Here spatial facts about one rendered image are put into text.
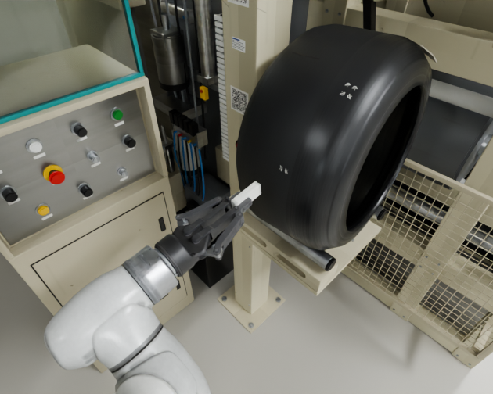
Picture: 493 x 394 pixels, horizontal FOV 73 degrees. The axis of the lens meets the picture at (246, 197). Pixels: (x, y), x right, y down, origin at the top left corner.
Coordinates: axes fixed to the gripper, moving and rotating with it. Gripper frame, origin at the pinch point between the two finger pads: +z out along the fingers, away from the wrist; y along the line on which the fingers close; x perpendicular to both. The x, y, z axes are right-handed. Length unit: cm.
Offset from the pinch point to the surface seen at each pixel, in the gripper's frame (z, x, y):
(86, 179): -18, 20, 57
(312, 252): 15.4, 33.2, -6.6
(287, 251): 13.2, 38.1, 1.0
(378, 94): 26.9, -13.6, -10.2
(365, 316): 53, 131, -18
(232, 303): 7, 123, 36
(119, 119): 0, 6, 56
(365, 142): 21.0, -7.0, -12.4
